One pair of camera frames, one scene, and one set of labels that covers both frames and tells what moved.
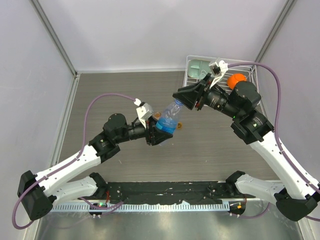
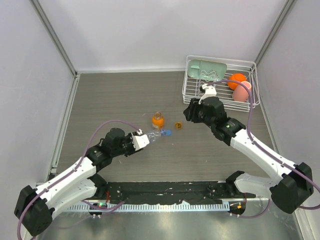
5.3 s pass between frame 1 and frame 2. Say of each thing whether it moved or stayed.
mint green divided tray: stayed
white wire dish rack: stayed
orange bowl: stayed
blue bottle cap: moved
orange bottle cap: stayed
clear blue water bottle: moved
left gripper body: moved
